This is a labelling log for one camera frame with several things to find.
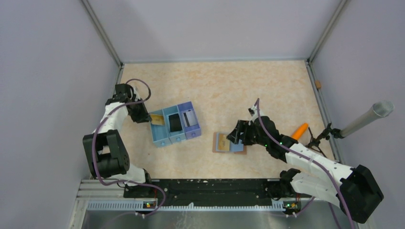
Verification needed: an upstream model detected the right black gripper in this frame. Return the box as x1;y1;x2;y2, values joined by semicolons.
227;119;269;147

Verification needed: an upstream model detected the yellow credit card stack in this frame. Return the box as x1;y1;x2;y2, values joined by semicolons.
150;114;165;125

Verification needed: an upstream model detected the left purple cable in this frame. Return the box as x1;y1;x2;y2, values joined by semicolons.
91;79;167;219

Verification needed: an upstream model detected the black microphone tripod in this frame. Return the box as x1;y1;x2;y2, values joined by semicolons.
306;123;344;157

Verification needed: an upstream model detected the middle blue card box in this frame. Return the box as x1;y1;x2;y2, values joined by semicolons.
163;105;186;144

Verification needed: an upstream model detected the small tan block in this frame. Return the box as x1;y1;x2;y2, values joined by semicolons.
314;80;322;90

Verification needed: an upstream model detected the light blue card box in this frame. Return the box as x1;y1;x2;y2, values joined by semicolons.
150;110;172;147

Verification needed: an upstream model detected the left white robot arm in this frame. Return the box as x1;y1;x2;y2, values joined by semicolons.
82;83;153;197

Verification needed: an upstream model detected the purple cable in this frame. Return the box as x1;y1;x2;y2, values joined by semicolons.
91;79;167;219
255;98;357;229

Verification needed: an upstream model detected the silver microphone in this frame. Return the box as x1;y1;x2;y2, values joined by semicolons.
340;100;394;138

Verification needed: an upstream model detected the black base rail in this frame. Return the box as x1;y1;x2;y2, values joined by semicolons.
123;178;307;207

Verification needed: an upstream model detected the orange carrot toy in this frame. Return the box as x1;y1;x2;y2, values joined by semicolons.
291;123;309;140

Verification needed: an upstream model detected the black credit card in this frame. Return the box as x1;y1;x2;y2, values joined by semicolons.
168;113;182;133

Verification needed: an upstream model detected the purple blue card box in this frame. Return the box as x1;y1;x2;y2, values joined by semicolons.
177;101;201;140

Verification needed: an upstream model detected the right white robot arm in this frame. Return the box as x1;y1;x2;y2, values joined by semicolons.
226;106;384;224

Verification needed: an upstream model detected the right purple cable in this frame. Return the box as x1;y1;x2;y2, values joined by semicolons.
255;98;357;229

